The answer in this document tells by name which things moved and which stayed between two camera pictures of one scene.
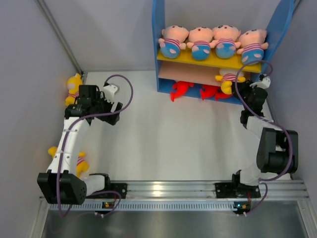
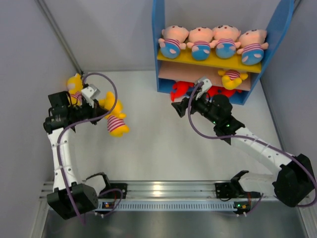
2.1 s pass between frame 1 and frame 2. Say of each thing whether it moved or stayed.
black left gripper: moved
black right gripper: moved
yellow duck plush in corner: stayed
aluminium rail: stayed
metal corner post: stayed
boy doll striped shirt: stayed
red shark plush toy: stayed
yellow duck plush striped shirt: moved
